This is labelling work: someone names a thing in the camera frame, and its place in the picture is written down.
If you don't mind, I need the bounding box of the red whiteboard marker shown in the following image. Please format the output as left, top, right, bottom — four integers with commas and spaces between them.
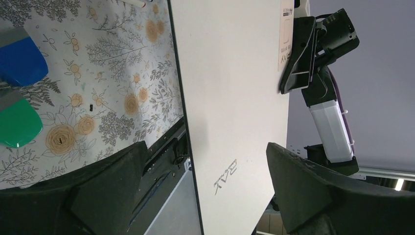
121, 0, 146, 8

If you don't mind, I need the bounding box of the white sketch pad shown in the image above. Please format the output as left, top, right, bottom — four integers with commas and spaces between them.
170, 0, 294, 235

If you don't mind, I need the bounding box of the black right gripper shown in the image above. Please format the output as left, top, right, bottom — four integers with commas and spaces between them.
279, 8, 360, 107

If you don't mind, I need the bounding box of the teal stamp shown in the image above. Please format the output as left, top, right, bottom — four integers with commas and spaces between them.
0, 89, 43, 148

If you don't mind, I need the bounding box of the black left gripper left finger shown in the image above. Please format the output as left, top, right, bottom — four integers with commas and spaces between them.
0, 141, 148, 235

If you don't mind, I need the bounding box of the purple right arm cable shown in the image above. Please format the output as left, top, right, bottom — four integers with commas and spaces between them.
327, 66, 356, 156

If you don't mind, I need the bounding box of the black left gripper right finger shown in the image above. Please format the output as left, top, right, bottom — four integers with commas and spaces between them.
266, 142, 415, 235

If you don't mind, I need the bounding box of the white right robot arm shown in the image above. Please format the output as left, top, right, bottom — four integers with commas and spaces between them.
279, 9, 360, 176

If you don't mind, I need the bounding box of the floral table mat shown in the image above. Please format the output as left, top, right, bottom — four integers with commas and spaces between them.
0, 0, 183, 189

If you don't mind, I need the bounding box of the blue stamp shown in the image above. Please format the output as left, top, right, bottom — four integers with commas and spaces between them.
0, 27, 49, 87

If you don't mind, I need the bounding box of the grey cable duct rail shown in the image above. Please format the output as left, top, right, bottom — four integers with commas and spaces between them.
126, 159, 202, 235

